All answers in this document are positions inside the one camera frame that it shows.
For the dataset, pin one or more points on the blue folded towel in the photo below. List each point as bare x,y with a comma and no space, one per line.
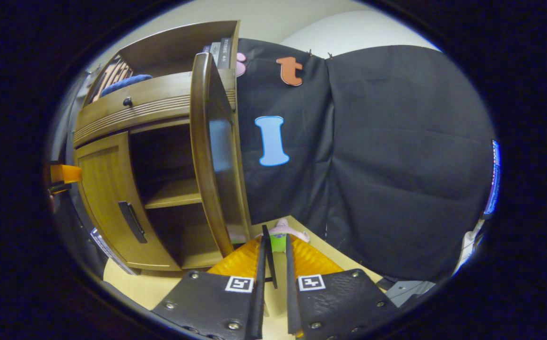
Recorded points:
124,82

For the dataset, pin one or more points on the blue lit screen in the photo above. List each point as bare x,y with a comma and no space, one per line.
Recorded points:
493,179

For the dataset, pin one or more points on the wooden cabinet door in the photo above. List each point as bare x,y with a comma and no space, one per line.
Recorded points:
202,141
108,189

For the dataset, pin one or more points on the black backdrop cloth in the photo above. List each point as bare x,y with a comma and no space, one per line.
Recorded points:
396,141

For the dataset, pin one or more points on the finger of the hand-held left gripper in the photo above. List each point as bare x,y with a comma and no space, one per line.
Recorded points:
65,173

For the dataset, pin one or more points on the wooden double-door shoe cabinet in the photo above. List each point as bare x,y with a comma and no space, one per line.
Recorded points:
169,52

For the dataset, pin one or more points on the pink and green toy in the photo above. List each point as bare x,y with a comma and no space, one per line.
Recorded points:
292,231

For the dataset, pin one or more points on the wooden drawer with grooves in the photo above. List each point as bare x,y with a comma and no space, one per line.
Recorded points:
150,106

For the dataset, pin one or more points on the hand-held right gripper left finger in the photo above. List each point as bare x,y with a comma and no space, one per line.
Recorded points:
258,302

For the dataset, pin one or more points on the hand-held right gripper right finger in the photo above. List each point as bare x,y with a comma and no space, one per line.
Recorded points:
292,302

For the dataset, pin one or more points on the grey spine book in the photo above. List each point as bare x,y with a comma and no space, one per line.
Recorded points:
215,53

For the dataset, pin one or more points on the round black drawer knob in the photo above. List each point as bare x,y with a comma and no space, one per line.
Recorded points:
127,101

